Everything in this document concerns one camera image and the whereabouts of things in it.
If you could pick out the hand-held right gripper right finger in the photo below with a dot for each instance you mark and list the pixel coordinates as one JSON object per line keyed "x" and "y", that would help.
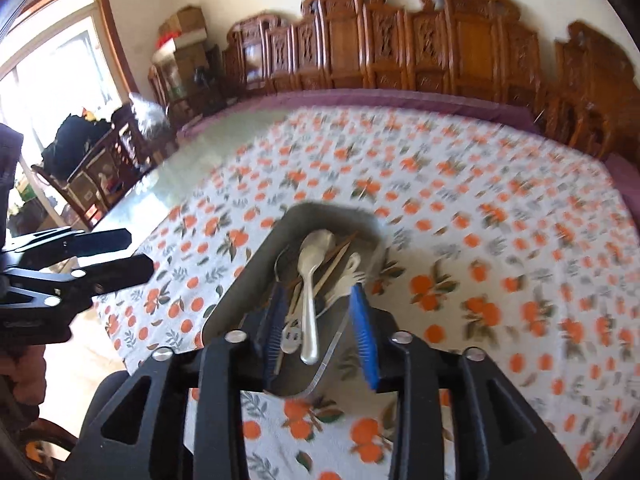
{"x": 362, "y": 340}

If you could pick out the orange fruit print tablecloth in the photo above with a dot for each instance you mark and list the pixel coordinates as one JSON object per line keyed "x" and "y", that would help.
{"x": 450, "y": 185}

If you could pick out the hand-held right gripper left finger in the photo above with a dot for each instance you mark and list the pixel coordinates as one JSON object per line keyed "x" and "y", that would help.
{"x": 272, "y": 335}

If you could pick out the wooden door frame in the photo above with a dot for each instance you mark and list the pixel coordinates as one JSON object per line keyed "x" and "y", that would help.
{"x": 112, "y": 35}

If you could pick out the white lidded cardboard box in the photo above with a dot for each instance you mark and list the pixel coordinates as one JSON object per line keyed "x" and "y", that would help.
{"x": 187, "y": 40}

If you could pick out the metal spoon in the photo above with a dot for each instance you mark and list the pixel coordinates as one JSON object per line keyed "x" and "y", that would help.
{"x": 310, "y": 310}

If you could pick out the red decoration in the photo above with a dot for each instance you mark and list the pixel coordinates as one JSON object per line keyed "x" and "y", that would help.
{"x": 167, "y": 38}

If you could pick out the metal fork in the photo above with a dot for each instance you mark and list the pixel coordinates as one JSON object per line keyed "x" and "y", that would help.
{"x": 281, "y": 265}

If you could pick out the carved wooden sofa bench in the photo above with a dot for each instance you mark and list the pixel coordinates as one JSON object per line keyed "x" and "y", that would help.
{"x": 390, "y": 45}

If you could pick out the glass cabinet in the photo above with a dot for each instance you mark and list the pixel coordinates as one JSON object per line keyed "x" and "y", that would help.
{"x": 185, "y": 70}

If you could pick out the carved wooden armchair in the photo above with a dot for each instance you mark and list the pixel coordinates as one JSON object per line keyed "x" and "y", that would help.
{"x": 590, "y": 75}

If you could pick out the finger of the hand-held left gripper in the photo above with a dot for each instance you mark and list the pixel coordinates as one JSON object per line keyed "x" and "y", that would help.
{"x": 95, "y": 242}
{"x": 115, "y": 272}

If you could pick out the brown cardboard box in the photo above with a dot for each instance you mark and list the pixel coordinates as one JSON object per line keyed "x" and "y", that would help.
{"x": 185, "y": 19}

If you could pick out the black clothes pile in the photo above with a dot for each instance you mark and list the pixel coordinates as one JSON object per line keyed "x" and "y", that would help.
{"x": 75, "y": 140}

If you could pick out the purple armchair cushion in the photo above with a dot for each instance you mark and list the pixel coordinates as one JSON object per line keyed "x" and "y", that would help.
{"x": 617, "y": 172}

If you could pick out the person's left hand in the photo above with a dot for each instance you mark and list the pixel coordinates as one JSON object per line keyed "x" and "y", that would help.
{"x": 27, "y": 375}

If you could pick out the purple sofa cushion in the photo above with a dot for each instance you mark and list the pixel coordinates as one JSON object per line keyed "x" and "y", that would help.
{"x": 400, "y": 97}

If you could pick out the light wooden chopstick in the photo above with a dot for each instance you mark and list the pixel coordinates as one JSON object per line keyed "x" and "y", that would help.
{"x": 330, "y": 272}
{"x": 340, "y": 257}

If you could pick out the wooden dining chair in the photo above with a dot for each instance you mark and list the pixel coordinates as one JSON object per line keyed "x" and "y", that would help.
{"x": 100, "y": 170}

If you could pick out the rectangular metal tray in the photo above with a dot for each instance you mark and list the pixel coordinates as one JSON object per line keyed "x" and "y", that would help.
{"x": 320, "y": 217}

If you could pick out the clear plastic bag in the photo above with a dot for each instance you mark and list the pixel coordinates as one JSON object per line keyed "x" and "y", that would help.
{"x": 150, "y": 115}

